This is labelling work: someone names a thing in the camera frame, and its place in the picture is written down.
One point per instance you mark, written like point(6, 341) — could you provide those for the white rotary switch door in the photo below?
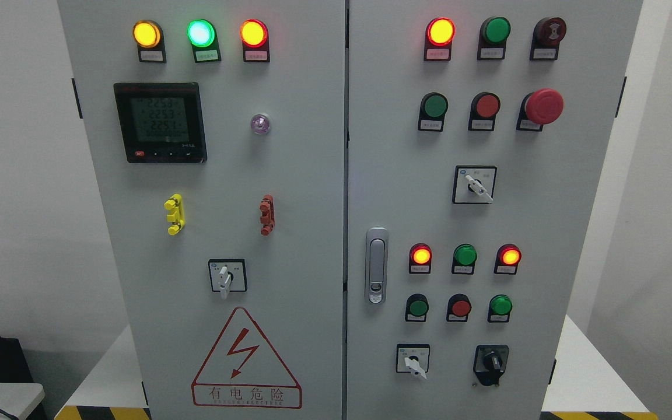
point(228, 276)

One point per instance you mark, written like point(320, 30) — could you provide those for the green lit indicator light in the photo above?
point(204, 41)

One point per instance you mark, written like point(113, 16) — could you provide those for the yellow indicator light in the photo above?
point(149, 37)

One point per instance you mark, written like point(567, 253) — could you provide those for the grey electrical cabinet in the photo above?
point(343, 89)

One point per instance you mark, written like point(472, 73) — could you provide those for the red terminal clip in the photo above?
point(267, 218)

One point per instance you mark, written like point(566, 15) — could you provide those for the red lit indicator lower left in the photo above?
point(420, 259)

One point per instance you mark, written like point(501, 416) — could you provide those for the clear small lamp bulb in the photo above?
point(261, 124)

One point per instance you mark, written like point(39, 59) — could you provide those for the green push button lower left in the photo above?
point(416, 308)

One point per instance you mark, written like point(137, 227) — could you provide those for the green push button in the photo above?
point(500, 309)
point(416, 308)
point(432, 111)

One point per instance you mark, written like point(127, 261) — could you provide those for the green indicator lower middle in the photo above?
point(464, 259)

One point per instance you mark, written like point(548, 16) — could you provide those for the green push button upper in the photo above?
point(432, 111)

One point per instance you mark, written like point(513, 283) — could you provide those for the red push button lower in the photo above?
point(458, 308)

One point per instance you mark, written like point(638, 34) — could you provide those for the red push button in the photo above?
point(458, 308)
point(483, 110)

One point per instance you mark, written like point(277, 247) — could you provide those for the yellow terminal clip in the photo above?
point(175, 215)

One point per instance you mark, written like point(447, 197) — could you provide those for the red lit indicator lower right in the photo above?
point(508, 257)

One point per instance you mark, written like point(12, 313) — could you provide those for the red push button upper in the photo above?
point(483, 110)

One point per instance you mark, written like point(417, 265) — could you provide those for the red electric hazard warning sticker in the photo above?
point(243, 370)

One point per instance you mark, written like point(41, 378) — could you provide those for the green push button lower right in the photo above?
point(500, 309)

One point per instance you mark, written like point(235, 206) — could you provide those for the red lit indicator light left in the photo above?
point(254, 37)

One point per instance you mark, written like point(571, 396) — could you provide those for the black digital power meter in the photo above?
point(161, 123)

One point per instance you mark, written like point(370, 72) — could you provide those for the red lit indicator top right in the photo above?
point(438, 39)

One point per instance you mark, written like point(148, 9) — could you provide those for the red emergency stop mushroom button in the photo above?
point(539, 108)

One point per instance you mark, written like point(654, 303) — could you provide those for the green indicator top right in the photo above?
point(492, 38)

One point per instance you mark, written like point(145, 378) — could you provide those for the dark red buzzer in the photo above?
point(547, 36)

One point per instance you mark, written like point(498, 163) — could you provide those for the white side table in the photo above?
point(20, 399)

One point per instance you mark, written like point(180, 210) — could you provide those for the silver door handle lock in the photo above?
point(376, 245)

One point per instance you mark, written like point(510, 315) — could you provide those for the white rotary switch upper right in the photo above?
point(474, 184)

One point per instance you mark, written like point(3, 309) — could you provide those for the white rotary switch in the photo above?
point(412, 359)
point(474, 184)

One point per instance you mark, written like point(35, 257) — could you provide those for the white rotary switch lower right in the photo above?
point(412, 359)

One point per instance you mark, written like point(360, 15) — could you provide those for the black rotary selector switch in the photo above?
point(490, 363)

